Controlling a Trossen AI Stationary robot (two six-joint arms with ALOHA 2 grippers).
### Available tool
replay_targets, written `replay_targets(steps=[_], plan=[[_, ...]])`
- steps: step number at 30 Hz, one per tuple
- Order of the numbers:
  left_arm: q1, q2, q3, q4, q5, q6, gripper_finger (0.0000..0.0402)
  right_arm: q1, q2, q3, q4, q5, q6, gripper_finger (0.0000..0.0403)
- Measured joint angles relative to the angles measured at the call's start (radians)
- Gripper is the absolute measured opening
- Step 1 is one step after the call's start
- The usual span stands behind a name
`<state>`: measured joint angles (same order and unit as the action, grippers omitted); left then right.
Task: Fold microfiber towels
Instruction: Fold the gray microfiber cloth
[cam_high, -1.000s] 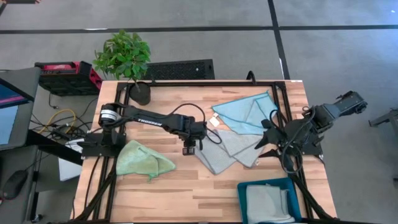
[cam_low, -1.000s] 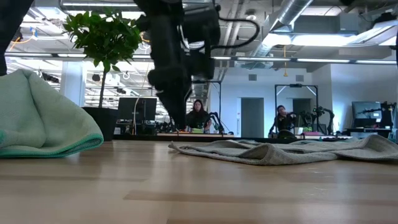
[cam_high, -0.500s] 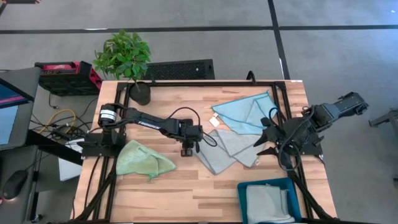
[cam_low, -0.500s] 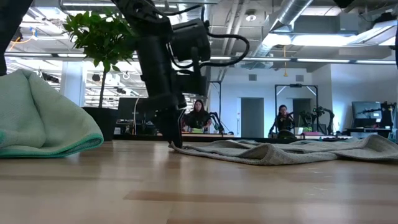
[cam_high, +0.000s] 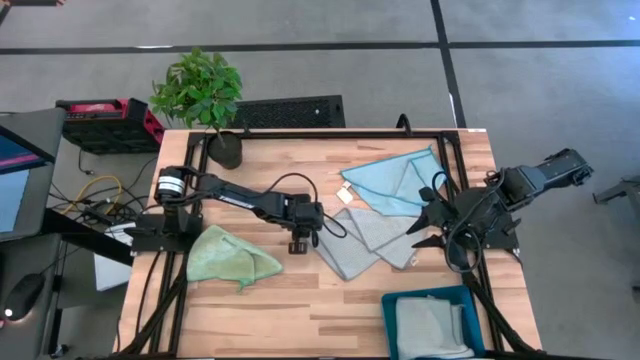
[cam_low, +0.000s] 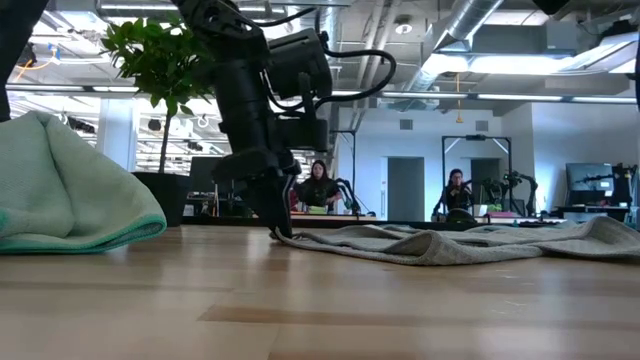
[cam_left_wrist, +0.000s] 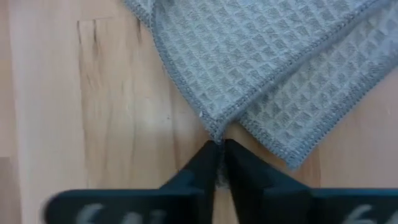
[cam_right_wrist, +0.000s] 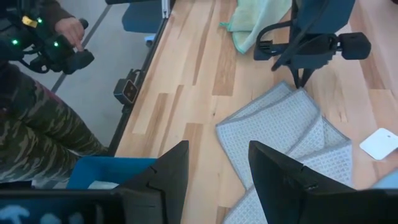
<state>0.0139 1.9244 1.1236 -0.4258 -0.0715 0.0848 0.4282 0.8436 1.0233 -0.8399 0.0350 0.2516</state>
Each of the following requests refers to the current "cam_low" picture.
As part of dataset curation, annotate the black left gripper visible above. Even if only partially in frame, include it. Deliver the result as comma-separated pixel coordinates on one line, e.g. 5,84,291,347
215,119,330,237

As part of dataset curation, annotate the grey microfiber towel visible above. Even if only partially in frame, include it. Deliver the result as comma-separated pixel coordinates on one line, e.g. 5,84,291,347
272,215,640,266

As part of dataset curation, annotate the green microfiber towel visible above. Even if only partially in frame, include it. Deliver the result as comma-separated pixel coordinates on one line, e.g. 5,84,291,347
0,110,168,255

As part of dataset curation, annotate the person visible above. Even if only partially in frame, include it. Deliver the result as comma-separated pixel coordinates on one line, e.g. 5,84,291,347
294,159,347,211
438,168,475,215

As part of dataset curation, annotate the black background monitor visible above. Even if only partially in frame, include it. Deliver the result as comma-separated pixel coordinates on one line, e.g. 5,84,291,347
565,162,615,194
188,156,225,195

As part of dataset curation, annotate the grey door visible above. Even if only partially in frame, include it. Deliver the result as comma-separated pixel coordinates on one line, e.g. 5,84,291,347
469,158,501,201
387,156,425,223

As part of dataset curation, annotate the green potted plant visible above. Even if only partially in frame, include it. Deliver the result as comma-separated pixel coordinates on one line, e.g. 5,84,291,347
99,17,227,227

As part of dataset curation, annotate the black aluminium table frame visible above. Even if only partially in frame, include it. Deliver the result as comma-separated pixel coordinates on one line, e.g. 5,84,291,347
182,213,640,232

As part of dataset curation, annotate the black metal gantry frame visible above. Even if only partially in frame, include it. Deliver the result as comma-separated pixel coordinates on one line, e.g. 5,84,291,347
441,134,513,217
329,129,357,216

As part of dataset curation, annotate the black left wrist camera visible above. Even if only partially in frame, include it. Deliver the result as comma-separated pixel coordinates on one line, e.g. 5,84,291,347
269,28,335,100

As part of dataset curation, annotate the black left camera cable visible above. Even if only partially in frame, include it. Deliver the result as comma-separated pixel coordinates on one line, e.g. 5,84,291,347
249,4,398,114

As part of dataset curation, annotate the yellow hanging cord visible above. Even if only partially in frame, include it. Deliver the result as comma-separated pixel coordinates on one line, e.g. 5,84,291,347
453,72,464,125

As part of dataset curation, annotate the slanted silver air duct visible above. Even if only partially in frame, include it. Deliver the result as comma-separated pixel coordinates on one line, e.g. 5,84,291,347
404,0,506,94

